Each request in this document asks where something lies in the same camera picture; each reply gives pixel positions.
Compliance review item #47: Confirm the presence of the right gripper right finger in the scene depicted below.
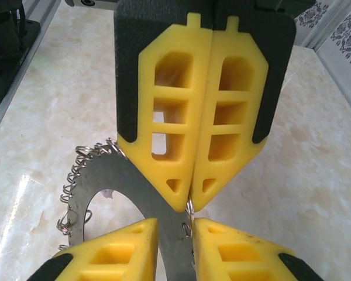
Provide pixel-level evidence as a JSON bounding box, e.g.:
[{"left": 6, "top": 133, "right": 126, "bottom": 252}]
[{"left": 192, "top": 218, "right": 322, "bottom": 281}]

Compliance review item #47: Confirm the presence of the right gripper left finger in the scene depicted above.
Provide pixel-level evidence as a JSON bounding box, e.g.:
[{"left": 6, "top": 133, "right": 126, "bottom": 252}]
[{"left": 32, "top": 218, "right": 160, "bottom": 281}]

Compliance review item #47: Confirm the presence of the grey metal keyring disc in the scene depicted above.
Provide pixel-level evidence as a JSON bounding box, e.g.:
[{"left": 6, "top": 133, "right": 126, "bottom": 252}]
[{"left": 57, "top": 137, "right": 198, "bottom": 281}]

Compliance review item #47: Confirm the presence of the aluminium corner post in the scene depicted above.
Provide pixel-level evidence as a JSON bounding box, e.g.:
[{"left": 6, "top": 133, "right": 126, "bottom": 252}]
[{"left": 300, "top": 0, "right": 351, "bottom": 49}]

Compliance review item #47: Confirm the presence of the aluminium mounting rail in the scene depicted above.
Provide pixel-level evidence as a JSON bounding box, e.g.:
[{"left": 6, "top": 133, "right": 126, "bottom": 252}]
[{"left": 0, "top": 0, "right": 62, "bottom": 144}]

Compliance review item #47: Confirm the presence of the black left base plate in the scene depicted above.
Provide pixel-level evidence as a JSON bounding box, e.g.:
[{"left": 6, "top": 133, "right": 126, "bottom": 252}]
[{"left": 0, "top": 17, "right": 37, "bottom": 97}]

